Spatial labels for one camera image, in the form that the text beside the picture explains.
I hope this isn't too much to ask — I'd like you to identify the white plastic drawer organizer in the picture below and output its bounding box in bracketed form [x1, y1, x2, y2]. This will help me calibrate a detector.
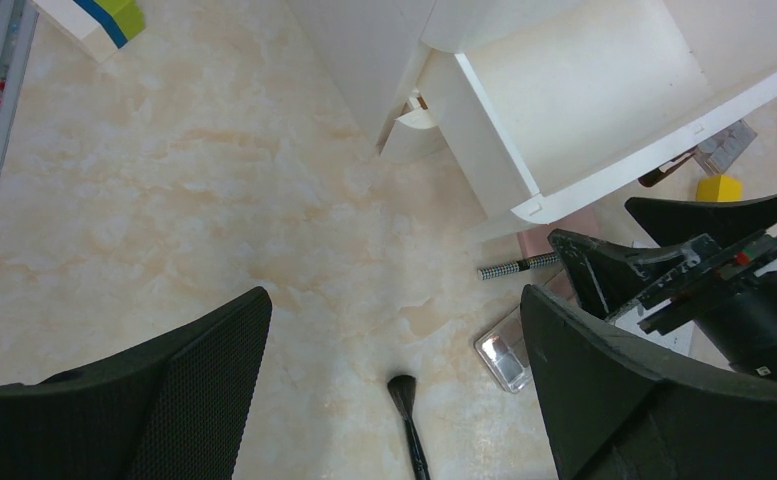
[290, 1, 777, 237]

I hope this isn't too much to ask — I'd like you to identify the yellow rectangular toy block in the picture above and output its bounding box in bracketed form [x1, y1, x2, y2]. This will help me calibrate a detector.
[695, 175, 743, 203]

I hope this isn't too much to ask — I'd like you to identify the brown eyeshadow palette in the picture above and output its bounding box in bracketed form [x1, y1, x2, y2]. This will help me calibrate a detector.
[474, 307, 533, 394]

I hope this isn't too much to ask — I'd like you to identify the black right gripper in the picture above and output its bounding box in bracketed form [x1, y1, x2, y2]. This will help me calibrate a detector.
[548, 194, 777, 381]

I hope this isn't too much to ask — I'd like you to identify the pink compact case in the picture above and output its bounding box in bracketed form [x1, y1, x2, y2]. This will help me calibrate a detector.
[517, 206, 600, 258]

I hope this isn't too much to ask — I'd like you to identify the black makeup brush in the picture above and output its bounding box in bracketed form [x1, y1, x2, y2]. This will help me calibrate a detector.
[387, 374, 431, 480]

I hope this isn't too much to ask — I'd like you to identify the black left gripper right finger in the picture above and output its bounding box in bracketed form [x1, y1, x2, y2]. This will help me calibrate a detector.
[520, 285, 777, 479]

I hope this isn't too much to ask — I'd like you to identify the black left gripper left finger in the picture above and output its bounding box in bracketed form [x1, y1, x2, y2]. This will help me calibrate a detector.
[0, 287, 272, 479]

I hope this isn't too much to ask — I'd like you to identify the silver eyeliner pencil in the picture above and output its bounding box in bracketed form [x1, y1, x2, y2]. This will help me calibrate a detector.
[477, 252, 559, 281]

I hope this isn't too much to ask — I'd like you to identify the green blue white toy block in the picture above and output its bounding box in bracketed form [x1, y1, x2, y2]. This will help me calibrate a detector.
[31, 0, 146, 64]

